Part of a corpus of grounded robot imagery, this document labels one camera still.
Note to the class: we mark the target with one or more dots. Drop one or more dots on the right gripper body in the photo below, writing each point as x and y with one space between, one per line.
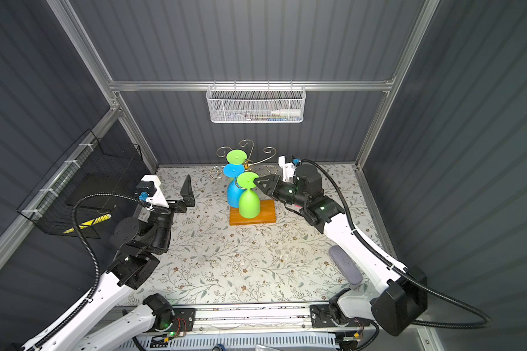
287 192

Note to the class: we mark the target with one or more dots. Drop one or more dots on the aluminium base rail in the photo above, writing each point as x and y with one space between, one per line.
207 319

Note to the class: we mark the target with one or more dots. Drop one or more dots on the gold wire glass rack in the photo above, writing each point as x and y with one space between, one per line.
267 214

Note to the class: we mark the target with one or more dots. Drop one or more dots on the white wire mesh basket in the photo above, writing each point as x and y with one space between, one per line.
246 104

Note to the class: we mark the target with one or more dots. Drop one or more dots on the purple oblong case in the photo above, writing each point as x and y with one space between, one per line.
346 265

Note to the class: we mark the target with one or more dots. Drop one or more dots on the blue wine glass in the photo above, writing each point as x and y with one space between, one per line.
234 192

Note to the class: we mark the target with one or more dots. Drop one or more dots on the black wire basket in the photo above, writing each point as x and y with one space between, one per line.
93 173

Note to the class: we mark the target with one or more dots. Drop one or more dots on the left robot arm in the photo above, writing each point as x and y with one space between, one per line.
139 245

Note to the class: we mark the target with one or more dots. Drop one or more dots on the green wine glass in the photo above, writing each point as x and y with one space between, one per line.
236 157
249 202

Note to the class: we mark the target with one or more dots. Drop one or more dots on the floral table mat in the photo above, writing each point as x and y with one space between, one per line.
210 261

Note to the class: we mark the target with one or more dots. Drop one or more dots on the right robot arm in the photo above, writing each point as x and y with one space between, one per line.
398 303

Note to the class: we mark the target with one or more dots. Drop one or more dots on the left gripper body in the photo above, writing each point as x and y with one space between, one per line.
162 221

